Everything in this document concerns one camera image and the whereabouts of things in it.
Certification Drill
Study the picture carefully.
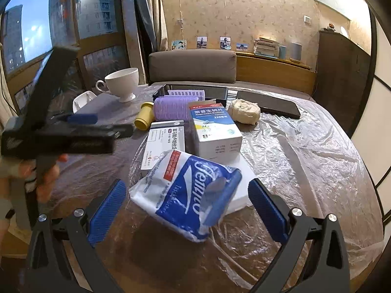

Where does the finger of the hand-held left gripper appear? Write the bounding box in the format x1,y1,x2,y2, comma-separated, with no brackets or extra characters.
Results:
46,113,99,126
46,124,135,156

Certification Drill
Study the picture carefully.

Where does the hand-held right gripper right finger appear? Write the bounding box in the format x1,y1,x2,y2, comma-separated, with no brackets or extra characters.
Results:
248,178,350,293

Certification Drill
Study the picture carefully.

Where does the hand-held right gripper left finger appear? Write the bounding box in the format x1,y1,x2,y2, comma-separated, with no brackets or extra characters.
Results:
26,179,127,293

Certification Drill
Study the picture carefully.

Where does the plain white box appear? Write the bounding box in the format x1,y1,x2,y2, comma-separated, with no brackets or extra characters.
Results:
208,153,257,214

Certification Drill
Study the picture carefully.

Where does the grey label medicine box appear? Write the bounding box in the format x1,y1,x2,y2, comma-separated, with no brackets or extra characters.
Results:
141,120,186,171

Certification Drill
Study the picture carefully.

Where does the blue white tissue packet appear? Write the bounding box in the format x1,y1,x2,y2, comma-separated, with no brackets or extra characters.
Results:
128,150,243,244

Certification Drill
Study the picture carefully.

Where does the large purple hair roller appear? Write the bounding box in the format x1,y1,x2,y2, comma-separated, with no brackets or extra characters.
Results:
153,96,199,123

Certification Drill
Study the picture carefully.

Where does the person's left hand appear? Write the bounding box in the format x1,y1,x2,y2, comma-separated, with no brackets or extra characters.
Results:
0,154,69,203

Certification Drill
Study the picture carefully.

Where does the white plastic object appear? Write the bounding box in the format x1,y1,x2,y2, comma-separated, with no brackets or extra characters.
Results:
72,91,99,114

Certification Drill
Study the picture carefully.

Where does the white footed cup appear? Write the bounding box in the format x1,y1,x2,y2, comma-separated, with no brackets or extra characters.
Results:
95,68,139,103

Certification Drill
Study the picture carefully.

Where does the yellow plastic tube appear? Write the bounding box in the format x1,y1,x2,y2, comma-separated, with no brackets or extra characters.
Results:
134,102,155,131

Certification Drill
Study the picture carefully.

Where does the aluminium foil sheet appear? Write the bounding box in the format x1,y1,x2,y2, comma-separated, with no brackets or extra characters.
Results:
49,85,384,293

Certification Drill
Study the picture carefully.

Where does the blue label medicine box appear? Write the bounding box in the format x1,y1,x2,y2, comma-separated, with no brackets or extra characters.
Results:
187,101,243,157

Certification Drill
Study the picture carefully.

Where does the small purple hair roller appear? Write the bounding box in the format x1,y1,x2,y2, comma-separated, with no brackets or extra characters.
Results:
167,89,205,101

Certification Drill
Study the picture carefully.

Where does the beige sponge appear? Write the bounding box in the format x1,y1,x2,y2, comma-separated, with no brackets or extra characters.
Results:
228,98,261,126

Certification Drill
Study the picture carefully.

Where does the beige curtain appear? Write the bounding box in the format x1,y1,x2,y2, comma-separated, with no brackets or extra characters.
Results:
134,0,168,86

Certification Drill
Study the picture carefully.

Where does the black tray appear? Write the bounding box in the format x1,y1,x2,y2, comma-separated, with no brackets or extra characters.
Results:
152,84,229,107

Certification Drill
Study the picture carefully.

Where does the wooden ledge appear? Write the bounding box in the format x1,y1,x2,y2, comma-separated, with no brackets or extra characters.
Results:
235,50,316,95

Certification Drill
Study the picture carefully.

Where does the wooden cabinet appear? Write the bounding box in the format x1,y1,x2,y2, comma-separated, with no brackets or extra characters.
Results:
316,29,371,138

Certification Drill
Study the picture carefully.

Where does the round paper screen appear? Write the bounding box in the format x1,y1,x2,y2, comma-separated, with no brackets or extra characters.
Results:
351,6,391,196

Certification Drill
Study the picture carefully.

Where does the stack of books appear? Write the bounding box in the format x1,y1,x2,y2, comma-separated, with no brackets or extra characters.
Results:
253,37,280,58

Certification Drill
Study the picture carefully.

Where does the wooden frame window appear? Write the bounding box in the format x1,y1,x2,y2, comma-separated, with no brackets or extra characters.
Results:
0,0,129,110

